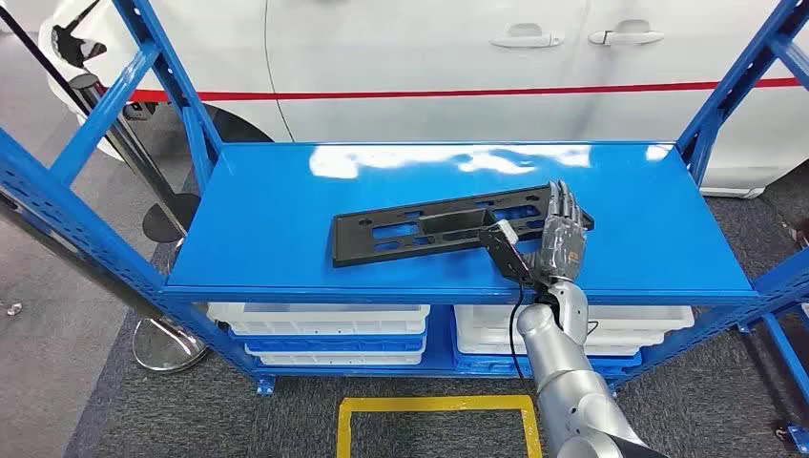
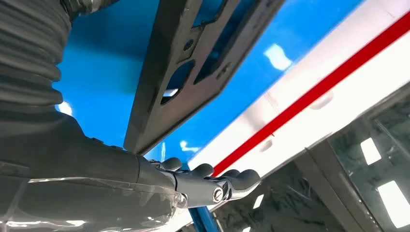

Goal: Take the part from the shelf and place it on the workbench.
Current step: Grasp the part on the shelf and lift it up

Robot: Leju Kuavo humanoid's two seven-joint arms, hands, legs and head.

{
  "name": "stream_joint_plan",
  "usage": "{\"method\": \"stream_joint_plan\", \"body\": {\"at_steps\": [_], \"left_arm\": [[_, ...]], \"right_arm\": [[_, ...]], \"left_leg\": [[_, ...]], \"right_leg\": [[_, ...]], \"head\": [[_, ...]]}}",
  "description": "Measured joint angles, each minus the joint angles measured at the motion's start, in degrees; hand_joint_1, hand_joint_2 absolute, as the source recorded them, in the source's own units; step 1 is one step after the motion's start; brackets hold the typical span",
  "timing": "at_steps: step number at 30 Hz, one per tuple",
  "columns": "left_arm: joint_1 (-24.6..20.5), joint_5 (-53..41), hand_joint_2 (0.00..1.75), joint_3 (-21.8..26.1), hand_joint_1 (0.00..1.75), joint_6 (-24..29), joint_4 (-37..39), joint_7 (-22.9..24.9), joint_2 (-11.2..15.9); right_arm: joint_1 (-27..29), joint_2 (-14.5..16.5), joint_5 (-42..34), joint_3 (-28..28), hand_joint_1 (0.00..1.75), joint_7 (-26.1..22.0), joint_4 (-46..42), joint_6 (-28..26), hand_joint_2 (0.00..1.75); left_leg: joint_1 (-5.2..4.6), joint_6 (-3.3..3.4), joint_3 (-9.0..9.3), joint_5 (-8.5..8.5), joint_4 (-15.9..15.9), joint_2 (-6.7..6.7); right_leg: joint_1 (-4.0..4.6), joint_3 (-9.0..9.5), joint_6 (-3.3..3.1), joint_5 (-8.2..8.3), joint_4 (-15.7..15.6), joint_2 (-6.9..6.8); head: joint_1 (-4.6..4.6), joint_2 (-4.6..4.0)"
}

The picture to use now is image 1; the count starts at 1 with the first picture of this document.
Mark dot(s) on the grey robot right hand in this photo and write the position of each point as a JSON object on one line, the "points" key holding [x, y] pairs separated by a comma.
{"points": [[562, 249]]}

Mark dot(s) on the black plastic panel part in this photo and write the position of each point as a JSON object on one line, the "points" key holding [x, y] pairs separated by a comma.
{"points": [[392, 243]]}

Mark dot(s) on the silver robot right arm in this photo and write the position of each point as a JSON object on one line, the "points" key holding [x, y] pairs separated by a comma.
{"points": [[569, 379]]}

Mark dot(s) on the blue metal shelf rack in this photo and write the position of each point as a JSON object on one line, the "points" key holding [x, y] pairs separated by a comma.
{"points": [[284, 208]]}

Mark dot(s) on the blue plastic bin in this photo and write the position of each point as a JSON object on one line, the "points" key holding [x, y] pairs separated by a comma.
{"points": [[487, 365]]}

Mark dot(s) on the black round base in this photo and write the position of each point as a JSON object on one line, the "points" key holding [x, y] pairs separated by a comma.
{"points": [[801, 235]]}

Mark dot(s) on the white car with red stripe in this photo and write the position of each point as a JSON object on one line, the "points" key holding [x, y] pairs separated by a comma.
{"points": [[411, 50]]}

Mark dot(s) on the small chrome floor piece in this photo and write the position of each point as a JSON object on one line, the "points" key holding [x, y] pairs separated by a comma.
{"points": [[13, 309]]}

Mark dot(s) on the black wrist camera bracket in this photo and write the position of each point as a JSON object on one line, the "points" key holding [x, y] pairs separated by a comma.
{"points": [[505, 259]]}

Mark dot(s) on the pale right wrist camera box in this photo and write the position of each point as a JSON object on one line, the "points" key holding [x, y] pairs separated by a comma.
{"points": [[507, 231]]}

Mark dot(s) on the dark stanchion post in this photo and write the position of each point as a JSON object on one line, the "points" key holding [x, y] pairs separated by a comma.
{"points": [[170, 221]]}

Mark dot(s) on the chrome stanchion post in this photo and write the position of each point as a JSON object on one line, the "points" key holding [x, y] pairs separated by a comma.
{"points": [[167, 347]]}

